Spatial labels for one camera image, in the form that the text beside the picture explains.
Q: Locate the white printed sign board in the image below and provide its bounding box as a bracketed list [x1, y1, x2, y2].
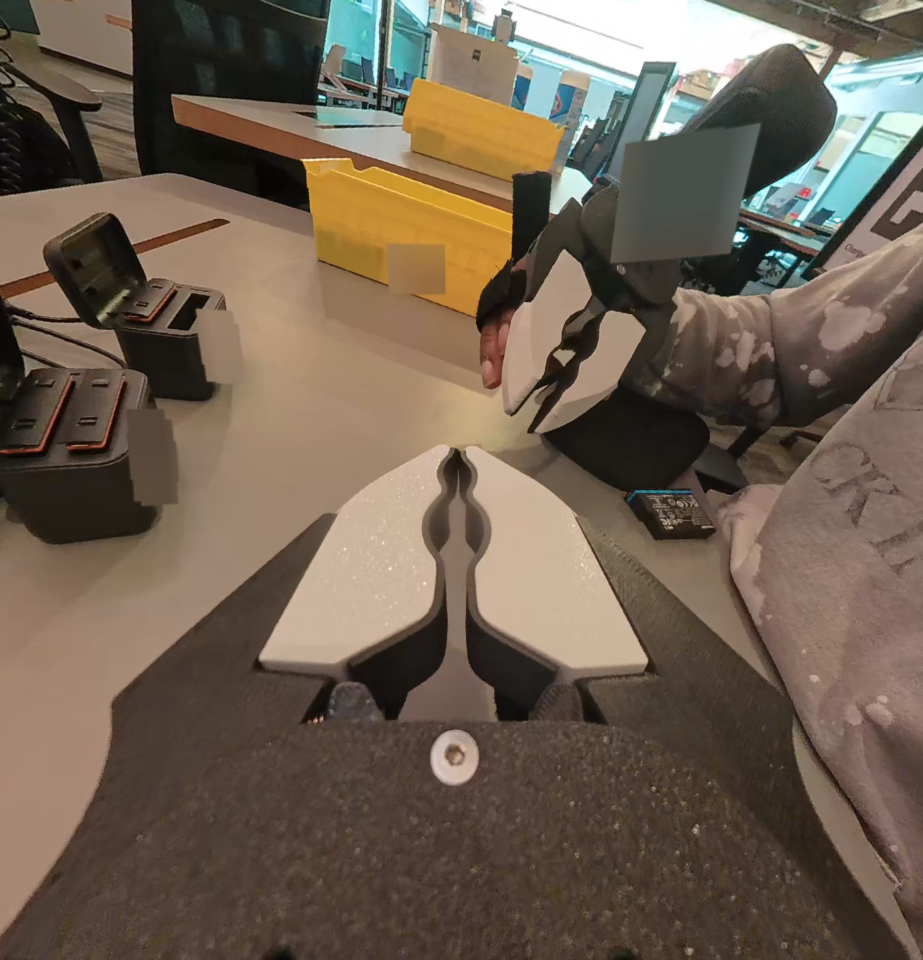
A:
[814, 112, 923, 279]

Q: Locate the black battery orange rim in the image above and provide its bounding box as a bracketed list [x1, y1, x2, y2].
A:
[0, 371, 76, 457]
[120, 279, 179, 325]
[60, 372, 129, 453]

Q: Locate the person's right hand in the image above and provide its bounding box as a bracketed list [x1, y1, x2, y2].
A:
[478, 309, 513, 390]

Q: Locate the grey framed dark screen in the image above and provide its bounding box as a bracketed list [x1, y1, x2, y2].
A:
[615, 61, 678, 185]

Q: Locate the black battery blue rim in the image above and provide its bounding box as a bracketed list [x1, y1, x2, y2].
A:
[624, 489, 719, 541]

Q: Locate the wooden edged table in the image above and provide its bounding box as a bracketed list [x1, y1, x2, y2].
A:
[171, 93, 590, 215]

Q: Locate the black metal chair leg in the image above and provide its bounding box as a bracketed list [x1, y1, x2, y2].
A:
[727, 423, 826, 460]

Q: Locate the white paper sign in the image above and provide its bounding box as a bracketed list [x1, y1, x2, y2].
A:
[427, 22, 519, 106]

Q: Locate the black battery charging case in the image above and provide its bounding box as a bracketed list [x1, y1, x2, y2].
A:
[43, 212, 241, 402]
[0, 277, 179, 546]

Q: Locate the yellow plastic bin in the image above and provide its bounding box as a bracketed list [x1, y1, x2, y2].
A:
[302, 157, 515, 316]
[401, 77, 568, 181]

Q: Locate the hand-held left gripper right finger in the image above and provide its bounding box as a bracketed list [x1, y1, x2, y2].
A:
[458, 444, 652, 721]

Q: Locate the person's right forearm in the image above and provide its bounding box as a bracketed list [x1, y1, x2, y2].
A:
[619, 217, 923, 432]

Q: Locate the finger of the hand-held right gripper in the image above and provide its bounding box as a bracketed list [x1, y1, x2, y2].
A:
[501, 249, 592, 417]
[531, 309, 648, 436]

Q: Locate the black charging cable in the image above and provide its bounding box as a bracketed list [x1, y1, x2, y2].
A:
[15, 322, 129, 370]
[2, 300, 84, 324]

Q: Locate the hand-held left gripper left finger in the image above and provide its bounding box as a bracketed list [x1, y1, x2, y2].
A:
[257, 444, 463, 721]

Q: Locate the black mesh office chair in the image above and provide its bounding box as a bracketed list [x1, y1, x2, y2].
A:
[679, 43, 838, 200]

